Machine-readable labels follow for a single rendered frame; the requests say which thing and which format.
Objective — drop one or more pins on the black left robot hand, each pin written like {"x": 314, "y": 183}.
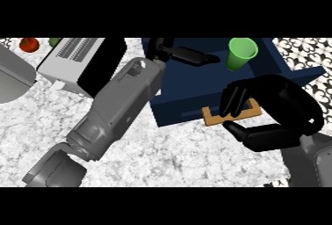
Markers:
{"x": 187, "y": 54}

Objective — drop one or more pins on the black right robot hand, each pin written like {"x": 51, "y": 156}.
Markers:
{"x": 277, "y": 114}

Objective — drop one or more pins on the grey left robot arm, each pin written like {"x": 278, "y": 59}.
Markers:
{"x": 113, "y": 108}

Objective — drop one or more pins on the dark blue drawer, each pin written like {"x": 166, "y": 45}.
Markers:
{"x": 207, "y": 88}

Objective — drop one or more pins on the green cup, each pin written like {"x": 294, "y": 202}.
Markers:
{"x": 241, "y": 54}

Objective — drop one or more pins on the white and black appliance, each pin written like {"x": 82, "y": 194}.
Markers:
{"x": 80, "y": 63}

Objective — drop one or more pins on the green vegetable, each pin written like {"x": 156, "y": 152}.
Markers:
{"x": 54, "y": 41}

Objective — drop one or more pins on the red tomato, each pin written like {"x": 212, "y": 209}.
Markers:
{"x": 29, "y": 44}

